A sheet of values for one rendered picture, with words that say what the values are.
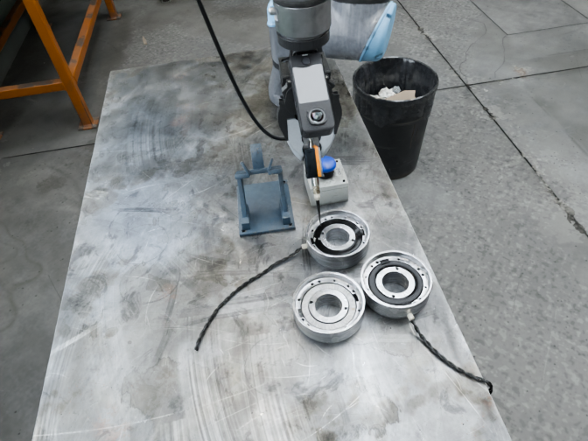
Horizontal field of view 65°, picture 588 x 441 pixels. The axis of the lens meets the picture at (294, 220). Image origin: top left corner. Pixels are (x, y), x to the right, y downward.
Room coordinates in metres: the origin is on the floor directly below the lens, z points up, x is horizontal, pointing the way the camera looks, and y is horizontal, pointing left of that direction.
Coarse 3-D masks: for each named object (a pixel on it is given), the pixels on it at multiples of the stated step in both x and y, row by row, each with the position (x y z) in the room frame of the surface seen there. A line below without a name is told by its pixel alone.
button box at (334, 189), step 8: (336, 160) 0.67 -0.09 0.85; (304, 168) 0.66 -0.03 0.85; (336, 168) 0.65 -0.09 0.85; (304, 176) 0.66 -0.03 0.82; (328, 176) 0.62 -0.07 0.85; (336, 176) 0.63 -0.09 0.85; (344, 176) 0.62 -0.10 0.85; (320, 184) 0.61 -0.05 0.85; (328, 184) 0.61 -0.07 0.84; (336, 184) 0.61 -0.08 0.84; (344, 184) 0.60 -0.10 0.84; (312, 192) 0.60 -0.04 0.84; (320, 192) 0.60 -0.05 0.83; (328, 192) 0.60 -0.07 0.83; (336, 192) 0.60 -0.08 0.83; (344, 192) 0.60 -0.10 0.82; (312, 200) 0.60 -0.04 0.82; (320, 200) 0.60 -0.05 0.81; (328, 200) 0.60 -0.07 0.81; (336, 200) 0.60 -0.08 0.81; (344, 200) 0.60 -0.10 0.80
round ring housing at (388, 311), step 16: (384, 256) 0.44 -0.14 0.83; (400, 256) 0.44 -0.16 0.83; (368, 272) 0.42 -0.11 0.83; (384, 272) 0.41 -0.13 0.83; (400, 272) 0.41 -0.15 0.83; (368, 288) 0.39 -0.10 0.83; (384, 288) 0.39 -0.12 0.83; (368, 304) 0.37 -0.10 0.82; (384, 304) 0.35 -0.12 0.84; (416, 304) 0.35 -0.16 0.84
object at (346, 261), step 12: (324, 216) 0.54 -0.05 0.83; (336, 216) 0.54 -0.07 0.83; (348, 216) 0.54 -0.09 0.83; (360, 216) 0.52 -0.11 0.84; (312, 228) 0.52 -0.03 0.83; (324, 228) 0.52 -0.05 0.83; (336, 228) 0.52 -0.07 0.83; (348, 228) 0.51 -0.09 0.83; (360, 228) 0.51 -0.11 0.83; (324, 240) 0.49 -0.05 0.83; (348, 240) 0.50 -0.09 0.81; (312, 252) 0.47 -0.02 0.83; (360, 252) 0.45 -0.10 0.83; (324, 264) 0.45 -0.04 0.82; (336, 264) 0.44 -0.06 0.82; (348, 264) 0.44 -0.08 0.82
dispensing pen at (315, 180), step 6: (312, 144) 0.60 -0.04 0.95; (306, 150) 0.58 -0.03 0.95; (312, 150) 0.58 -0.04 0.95; (306, 156) 0.57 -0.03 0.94; (312, 156) 0.57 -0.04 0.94; (306, 162) 0.57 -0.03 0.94; (312, 162) 0.57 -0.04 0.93; (306, 168) 0.56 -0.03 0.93; (312, 168) 0.56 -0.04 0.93; (306, 174) 0.57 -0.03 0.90; (312, 174) 0.55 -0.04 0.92; (312, 180) 0.56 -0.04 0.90; (318, 180) 0.56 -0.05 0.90; (312, 186) 0.56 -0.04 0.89; (318, 186) 0.56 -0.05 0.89; (318, 192) 0.55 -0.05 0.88; (318, 198) 0.54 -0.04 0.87; (318, 204) 0.54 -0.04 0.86; (318, 210) 0.53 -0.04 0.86; (318, 216) 0.53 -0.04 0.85
